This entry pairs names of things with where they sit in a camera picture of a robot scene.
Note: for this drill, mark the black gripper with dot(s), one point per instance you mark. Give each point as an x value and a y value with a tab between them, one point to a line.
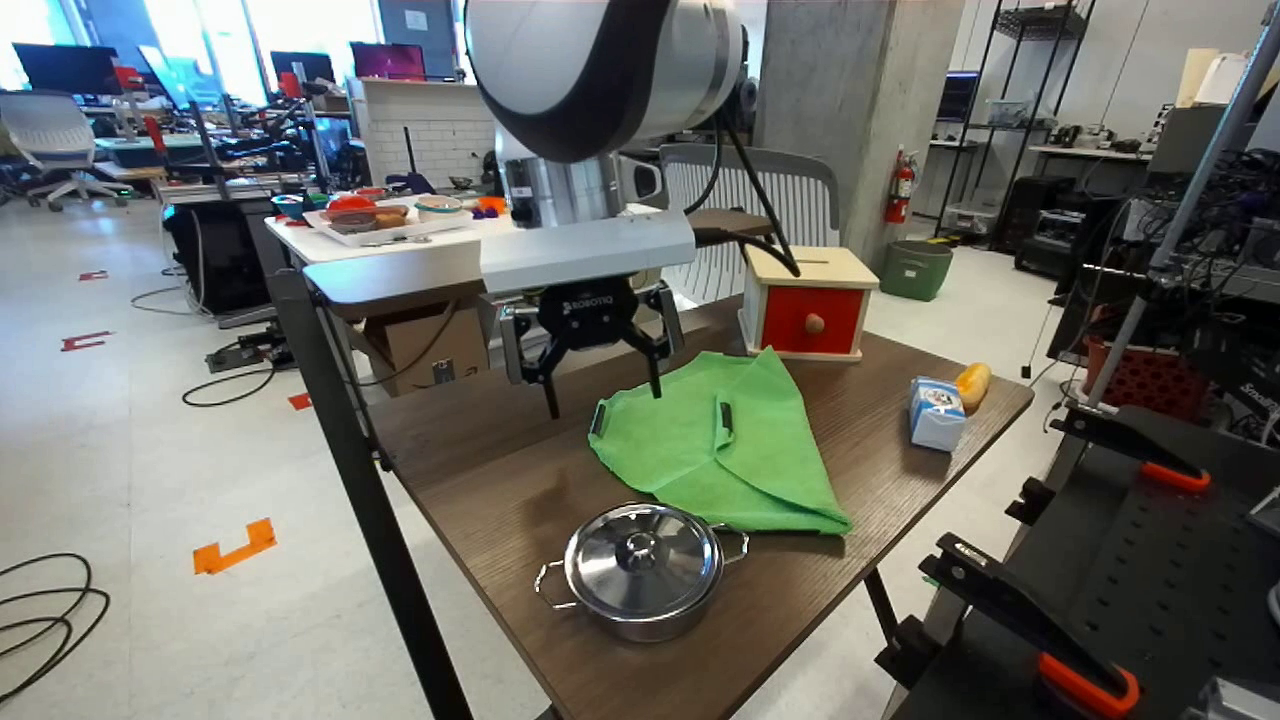
595	312

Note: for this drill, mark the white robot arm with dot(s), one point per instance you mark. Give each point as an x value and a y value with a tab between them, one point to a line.
562	66

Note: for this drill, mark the white work table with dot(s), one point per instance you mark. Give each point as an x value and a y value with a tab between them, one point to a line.
534	253

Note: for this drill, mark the brown cardboard box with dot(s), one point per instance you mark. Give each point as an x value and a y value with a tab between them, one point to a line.
435	348

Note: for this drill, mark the green cloth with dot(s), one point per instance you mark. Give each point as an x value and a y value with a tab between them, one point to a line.
761	454

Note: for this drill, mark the steel pot with lid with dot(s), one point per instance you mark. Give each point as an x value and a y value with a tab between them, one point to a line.
641	562

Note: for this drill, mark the wooden box with red panel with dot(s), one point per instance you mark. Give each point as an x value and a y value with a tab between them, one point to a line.
814	322

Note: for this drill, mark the white slatted chair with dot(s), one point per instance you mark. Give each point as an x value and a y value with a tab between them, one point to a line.
807	202

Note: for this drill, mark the black metal stand pole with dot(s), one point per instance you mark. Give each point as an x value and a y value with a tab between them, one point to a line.
361	467

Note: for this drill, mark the green storage bin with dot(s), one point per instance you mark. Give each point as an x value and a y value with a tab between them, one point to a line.
915	264

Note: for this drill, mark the red fire extinguisher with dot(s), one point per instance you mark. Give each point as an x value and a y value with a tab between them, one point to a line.
902	186

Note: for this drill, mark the blue white milk carton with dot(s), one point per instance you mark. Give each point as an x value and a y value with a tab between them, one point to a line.
936	419

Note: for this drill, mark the orange bread loaf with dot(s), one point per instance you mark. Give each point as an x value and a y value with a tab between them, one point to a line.
975	387

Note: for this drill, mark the black table leg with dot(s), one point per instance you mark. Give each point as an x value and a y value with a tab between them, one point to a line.
885	620

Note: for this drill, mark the orange floor tape marker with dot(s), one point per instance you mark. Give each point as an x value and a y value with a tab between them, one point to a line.
235	550

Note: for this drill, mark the black metal shelf rack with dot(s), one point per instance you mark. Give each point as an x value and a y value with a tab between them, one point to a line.
1014	104

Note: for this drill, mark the red plastic crate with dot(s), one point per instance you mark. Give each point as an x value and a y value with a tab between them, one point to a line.
1144	381

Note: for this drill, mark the white office chair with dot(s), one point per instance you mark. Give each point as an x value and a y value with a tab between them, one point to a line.
45	140

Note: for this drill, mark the silver metal pole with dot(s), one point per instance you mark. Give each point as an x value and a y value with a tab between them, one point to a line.
1184	202

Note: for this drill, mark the black perforated workbench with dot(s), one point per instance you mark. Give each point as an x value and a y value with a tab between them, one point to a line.
1174	585

